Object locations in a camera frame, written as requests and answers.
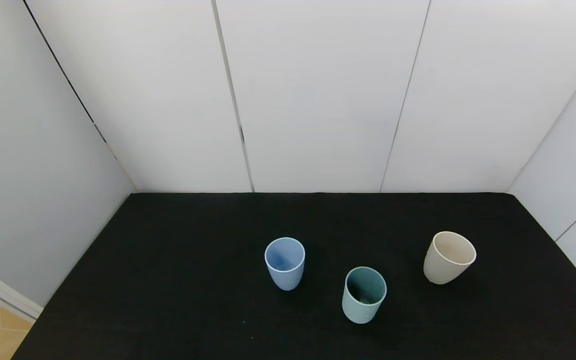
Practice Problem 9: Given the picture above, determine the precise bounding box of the teal green plastic cup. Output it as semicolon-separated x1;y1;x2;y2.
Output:
341;266;388;325

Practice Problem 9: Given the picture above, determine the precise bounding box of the light blue plastic cup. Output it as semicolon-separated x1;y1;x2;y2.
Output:
264;237;306;292

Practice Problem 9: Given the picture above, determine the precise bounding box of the black table cloth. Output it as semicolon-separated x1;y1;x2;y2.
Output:
10;192;576;360

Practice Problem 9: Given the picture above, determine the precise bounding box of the beige plastic cup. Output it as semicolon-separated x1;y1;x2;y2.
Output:
423;231;478;286

